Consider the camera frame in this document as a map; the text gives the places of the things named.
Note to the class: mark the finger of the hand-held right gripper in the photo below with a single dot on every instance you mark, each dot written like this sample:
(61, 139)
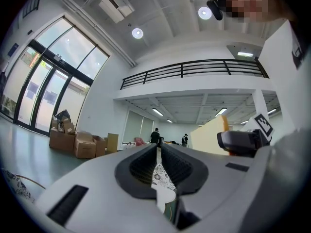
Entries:
(233, 139)

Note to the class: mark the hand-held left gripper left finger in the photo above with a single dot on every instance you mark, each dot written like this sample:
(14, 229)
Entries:
(97, 190)

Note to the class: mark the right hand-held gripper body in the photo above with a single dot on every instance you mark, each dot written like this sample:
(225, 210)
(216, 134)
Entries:
(263, 127)

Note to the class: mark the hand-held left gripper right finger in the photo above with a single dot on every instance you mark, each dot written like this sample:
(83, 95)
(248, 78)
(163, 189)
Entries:
(223, 190)

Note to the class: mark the open-flap cardboard box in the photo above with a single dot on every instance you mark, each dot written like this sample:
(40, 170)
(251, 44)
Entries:
(100, 147)

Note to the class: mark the closed cardboard box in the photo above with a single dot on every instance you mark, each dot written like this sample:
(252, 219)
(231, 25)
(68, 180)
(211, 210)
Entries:
(83, 147)

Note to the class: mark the tall flat cardboard box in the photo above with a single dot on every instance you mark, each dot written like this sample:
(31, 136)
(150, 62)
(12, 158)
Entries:
(112, 143)

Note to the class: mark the large open cardboard box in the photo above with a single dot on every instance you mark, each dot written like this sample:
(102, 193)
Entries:
(62, 139)

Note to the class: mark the pink sofa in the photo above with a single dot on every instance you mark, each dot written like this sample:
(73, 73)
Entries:
(139, 141)

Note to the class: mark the small labelled cardboard box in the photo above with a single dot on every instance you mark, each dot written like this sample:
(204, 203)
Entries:
(69, 127)

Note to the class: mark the grey window blinds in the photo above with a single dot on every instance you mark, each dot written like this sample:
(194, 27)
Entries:
(136, 130)

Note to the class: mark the black folded item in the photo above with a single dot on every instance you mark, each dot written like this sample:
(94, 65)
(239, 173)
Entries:
(62, 115)

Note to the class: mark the black balcony railing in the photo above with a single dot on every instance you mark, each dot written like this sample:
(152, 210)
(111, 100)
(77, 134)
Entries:
(181, 69)

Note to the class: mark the black-framed glass door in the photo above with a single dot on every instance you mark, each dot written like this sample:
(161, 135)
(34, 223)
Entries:
(51, 91)

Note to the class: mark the person's head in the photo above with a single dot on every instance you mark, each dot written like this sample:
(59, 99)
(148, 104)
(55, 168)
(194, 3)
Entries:
(255, 1)

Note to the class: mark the round ceiling lamp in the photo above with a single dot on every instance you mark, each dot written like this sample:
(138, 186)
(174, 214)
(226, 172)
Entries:
(137, 33)
(204, 12)

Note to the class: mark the white ceiling pipes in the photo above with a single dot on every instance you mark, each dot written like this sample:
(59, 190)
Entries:
(97, 27)

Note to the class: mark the white ceiling air conditioner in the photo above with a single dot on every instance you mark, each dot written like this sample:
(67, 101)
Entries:
(116, 4)

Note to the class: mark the floral-back gold-frame chair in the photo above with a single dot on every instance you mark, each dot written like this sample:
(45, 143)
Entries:
(160, 176)
(17, 187)

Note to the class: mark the black head-worn camera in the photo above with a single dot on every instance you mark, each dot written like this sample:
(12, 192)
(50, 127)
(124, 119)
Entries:
(215, 8)

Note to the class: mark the blue wall sign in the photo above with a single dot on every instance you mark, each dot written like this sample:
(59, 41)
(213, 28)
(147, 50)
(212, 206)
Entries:
(13, 49)

